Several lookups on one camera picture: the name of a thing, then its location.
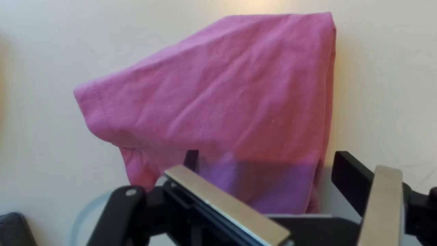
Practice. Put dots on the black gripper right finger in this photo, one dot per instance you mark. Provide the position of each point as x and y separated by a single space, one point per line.
383 205

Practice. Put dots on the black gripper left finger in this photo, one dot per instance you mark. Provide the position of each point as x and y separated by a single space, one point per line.
218 200

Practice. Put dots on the pink towel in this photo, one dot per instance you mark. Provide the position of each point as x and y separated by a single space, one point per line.
218 104

